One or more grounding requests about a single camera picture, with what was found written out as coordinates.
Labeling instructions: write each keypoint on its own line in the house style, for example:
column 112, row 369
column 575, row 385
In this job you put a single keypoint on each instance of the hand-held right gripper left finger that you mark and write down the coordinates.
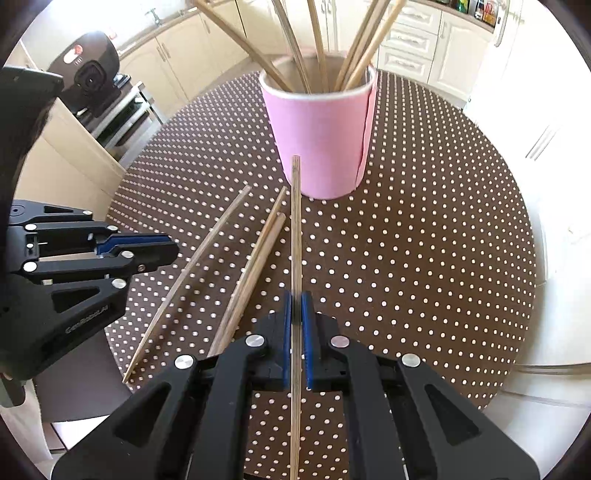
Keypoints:
column 287, row 323

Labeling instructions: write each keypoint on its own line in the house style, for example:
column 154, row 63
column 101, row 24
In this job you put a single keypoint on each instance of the cream lower kitchen cabinets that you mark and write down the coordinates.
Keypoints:
column 415, row 46

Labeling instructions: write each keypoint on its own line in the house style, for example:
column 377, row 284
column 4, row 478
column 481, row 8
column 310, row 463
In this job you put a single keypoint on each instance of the white door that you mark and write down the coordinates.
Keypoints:
column 531, row 92

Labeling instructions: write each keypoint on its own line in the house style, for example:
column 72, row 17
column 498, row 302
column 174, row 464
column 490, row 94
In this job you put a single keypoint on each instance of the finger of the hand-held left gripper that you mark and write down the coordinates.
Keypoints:
column 152, row 261
column 134, row 243

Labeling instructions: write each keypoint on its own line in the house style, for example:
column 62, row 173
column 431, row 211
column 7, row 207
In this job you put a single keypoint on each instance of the thin wooden chopstick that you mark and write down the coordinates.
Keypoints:
column 296, row 221
column 262, row 237
column 218, row 235
column 253, row 279

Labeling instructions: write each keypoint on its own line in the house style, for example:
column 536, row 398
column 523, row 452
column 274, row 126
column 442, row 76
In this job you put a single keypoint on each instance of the dark sauce bottle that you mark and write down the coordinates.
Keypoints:
column 480, row 8

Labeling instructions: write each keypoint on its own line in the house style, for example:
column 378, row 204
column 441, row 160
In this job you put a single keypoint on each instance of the metal faucet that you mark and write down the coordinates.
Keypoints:
column 154, row 16

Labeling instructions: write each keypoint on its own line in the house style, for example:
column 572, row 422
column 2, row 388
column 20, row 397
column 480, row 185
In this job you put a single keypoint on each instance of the black air fryer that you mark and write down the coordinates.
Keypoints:
column 83, row 60

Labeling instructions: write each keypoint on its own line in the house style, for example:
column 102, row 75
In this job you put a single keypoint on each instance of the metal storage rack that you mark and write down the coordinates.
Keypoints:
column 120, row 120

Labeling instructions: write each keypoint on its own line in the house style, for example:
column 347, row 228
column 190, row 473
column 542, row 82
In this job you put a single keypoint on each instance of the group of wooden chopsticks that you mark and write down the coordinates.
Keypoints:
column 364, row 44

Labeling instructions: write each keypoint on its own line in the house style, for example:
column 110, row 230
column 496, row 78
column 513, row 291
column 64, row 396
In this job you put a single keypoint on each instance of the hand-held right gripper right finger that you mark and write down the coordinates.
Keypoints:
column 308, row 332

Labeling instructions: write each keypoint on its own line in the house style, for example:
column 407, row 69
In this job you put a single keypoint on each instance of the pink cup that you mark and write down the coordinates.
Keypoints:
column 318, row 138

